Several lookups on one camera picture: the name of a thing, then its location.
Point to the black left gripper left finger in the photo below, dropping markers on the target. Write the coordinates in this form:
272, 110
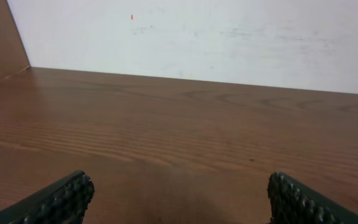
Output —
64, 201

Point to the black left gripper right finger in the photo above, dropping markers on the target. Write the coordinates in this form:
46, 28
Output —
294, 203

